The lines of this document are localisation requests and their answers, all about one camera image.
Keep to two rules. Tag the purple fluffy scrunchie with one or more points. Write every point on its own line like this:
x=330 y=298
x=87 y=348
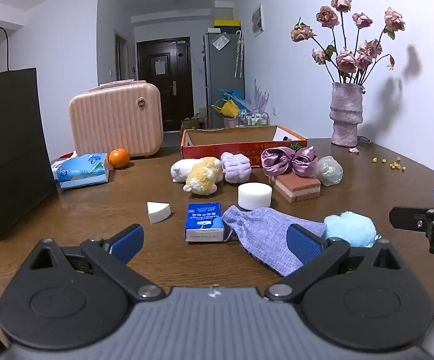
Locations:
x=235 y=167

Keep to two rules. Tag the black paper bag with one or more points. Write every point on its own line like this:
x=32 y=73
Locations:
x=7 y=138

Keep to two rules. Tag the brown floor cardboard box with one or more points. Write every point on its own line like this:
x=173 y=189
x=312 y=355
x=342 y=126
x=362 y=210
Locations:
x=192 y=124

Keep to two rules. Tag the white round sponge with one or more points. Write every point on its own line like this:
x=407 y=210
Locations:
x=254 y=197

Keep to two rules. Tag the white plush toy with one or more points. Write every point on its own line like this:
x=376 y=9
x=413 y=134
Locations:
x=181 y=168

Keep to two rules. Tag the blue wet wipes pack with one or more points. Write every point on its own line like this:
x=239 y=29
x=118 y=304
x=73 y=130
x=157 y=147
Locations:
x=82 y=170

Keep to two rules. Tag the clear plastic bag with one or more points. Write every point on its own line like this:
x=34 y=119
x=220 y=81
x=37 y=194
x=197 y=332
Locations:
x=220 y=42

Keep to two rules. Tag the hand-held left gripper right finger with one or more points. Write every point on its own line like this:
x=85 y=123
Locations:
x=303 y=246

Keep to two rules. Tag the orange fruit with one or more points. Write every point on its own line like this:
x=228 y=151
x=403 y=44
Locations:
x=118 y=158

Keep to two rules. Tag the hanging folded umbrella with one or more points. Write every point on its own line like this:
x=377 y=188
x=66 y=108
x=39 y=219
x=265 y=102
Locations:
x=238 y=54

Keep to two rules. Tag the pink bucket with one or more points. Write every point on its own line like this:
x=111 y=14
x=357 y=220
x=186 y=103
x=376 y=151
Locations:
x=230 y=122

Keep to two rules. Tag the fallen pink petal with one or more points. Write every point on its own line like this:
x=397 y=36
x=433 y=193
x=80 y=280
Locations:
x=354 y=150

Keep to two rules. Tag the scattered yellow crumbs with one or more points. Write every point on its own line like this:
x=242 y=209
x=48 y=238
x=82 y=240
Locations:
x=395 y=165

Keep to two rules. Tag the blue plastic stool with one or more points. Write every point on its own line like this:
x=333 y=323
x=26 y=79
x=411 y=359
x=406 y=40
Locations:
x=230 y=93

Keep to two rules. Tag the yellow plush toy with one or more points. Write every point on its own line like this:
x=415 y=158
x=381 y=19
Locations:
x=202 y=176

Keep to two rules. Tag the white wedge sponge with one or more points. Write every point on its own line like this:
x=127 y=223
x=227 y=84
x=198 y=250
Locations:
x=157 y=213

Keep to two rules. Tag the side door frame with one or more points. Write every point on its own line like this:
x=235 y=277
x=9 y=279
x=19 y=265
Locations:
x=121 y=56

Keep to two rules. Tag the orange cardboard box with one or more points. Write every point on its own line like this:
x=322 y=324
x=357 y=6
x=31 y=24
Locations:
x=224 y=137

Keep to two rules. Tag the pink ribbed suitcase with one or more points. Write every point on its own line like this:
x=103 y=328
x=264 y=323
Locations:
x=115 y=120

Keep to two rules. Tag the purple coral wall decor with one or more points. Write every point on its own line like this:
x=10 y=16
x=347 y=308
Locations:
x=261 y=97

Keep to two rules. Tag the light blue plush ball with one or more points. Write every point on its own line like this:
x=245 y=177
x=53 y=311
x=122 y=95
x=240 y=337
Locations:
x=350 y=228

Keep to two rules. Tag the white paper on door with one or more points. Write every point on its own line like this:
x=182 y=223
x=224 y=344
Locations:
x=160 y=67

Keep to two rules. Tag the orange layered scouring sponge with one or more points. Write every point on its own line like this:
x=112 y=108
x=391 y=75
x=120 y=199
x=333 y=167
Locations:
x=295 y=187

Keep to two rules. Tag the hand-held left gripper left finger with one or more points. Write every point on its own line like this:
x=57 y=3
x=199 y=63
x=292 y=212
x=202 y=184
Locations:
x=129 y=240

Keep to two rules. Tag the purple satin bow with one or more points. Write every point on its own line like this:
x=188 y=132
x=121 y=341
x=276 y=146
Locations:
x=288 y=161

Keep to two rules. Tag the dark brown entrance door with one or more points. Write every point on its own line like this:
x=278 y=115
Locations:
x=175 y=97

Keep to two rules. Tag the grey refrigerator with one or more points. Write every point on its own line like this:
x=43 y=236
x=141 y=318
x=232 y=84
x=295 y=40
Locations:
x=220 y=71

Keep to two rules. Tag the blue tissue packet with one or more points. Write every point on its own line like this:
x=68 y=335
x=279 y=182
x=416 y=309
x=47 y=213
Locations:
x=203 y=221

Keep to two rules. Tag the white electrical panel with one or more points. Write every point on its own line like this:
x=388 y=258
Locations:
x=258 y=20

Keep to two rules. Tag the yellow and black box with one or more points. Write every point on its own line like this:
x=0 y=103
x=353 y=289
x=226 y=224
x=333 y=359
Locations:
x=227 y=23

